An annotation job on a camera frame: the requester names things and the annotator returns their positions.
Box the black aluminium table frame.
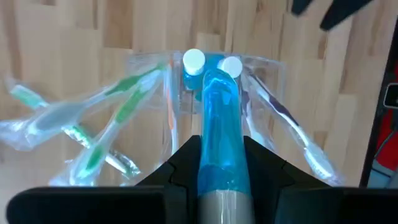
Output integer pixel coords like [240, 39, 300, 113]
[359, 17, 398, 189]

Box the small black box device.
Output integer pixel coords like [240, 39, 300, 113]
[383, 83, 398, 109]

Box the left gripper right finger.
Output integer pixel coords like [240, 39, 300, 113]
[244, 136, 398, 224]

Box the red object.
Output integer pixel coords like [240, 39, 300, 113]
[374, 62, 398, 172]

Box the purple toothbrush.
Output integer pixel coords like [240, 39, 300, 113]
[247, 73, 345, 187]

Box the orange toothbrush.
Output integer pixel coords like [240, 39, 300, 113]
[163, 60, 182, 155]

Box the clear acrylic holder box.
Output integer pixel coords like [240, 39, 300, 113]
[127, 49, 287, 166]

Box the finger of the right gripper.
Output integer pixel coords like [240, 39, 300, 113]
[319, 0, 374, 32]
[290, 0, 315, 17]

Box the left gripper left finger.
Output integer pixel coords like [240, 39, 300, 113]
[6, 135, 202, 224]

